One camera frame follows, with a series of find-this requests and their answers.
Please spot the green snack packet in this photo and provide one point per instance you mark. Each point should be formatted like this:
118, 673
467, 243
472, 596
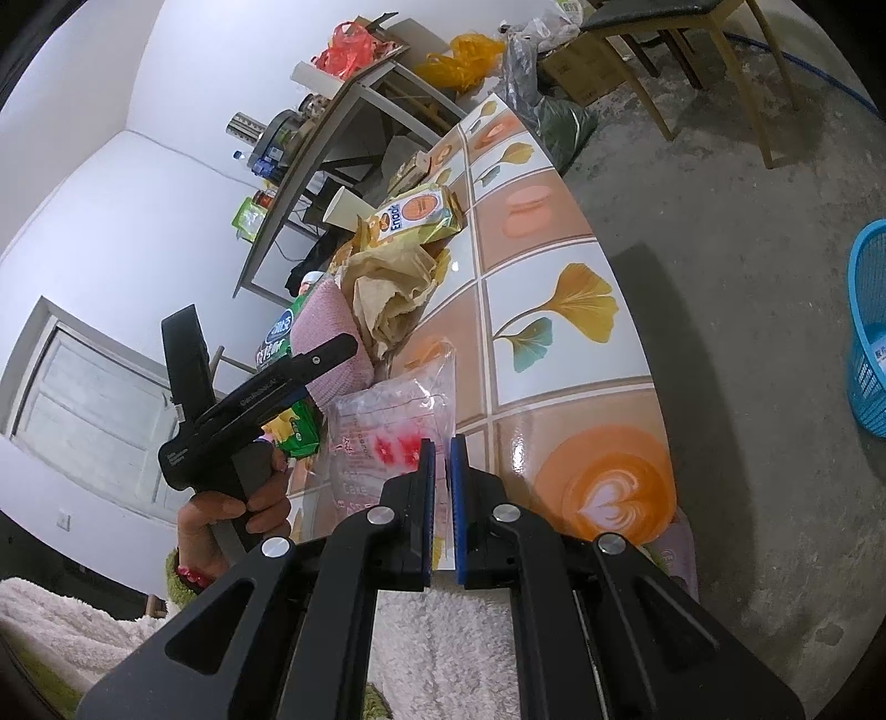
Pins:
297, 429

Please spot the dark cloth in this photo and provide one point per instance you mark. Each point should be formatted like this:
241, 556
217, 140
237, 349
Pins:
311, 263

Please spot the dark green bag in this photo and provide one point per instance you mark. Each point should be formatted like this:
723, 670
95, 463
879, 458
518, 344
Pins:
564, 128

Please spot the steel canister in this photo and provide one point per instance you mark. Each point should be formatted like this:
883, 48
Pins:
246, 126

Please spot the gold foil snack packet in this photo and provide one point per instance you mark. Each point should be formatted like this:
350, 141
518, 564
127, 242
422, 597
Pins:
415, 166

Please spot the tile pattern tablecloth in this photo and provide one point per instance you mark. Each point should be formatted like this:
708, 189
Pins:
554, 429

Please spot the clear plastic bag red print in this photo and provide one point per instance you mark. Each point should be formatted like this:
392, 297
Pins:
374, 429

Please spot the light green packet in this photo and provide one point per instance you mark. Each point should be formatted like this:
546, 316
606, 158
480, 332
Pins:
248, 218

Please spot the wooden chair black seat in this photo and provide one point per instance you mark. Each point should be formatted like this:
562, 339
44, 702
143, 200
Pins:
650, 14

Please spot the brown paper bag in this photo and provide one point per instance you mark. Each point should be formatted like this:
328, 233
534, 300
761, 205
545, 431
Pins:
387, 284

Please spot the grey side table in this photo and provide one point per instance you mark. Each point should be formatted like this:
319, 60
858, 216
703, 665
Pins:
325, 131

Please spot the yellow biscuit packet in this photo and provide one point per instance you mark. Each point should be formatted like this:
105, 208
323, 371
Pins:
408, 218

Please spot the clear plastic bags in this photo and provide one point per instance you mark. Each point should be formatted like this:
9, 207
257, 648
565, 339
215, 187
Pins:
519, 69

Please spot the cardboard box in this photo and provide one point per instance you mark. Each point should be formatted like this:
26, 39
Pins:
588, 69

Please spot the white carton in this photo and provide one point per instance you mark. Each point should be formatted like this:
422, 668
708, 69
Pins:
315, 73

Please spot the green chips bag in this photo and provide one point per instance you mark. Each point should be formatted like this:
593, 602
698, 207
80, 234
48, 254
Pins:
277, 336

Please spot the blue plastic basket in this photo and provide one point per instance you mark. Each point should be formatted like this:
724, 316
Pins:
869, 346

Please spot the white paper cup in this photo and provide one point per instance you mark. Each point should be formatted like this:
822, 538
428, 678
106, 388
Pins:
342, 208

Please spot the person's left forearm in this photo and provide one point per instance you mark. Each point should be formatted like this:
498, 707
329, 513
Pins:
104, 623

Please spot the yellow plastic bag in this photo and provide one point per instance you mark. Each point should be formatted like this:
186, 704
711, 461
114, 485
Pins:
460, 62

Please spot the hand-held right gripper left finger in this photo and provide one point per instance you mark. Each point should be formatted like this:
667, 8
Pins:
426, 498

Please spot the white panel door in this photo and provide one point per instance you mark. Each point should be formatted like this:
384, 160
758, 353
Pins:
90, 415

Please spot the person's left hand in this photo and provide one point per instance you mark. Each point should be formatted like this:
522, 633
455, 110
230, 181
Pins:
201, 523

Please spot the blue label bottle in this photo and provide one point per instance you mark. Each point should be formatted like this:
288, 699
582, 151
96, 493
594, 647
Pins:
266, 165

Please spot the white wall socket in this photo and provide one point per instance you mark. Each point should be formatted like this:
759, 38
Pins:
64, 519

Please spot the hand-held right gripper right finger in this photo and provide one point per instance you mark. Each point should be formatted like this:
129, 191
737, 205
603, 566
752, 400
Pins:
459, 498

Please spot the white bag green label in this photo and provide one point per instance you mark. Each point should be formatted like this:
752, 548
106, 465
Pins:
571, 10

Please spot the pink textured cloth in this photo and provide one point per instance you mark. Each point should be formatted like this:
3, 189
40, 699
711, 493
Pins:
332, 325

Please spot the white fleece robe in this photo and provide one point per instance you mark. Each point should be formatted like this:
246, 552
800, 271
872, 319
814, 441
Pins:
450, 644

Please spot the red lidded jar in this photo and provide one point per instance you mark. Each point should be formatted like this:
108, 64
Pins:
264, 197

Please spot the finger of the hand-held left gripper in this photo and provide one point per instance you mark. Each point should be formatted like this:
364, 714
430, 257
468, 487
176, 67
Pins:
325, 354

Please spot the grey rice cooker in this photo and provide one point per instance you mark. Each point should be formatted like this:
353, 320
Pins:
280, 128

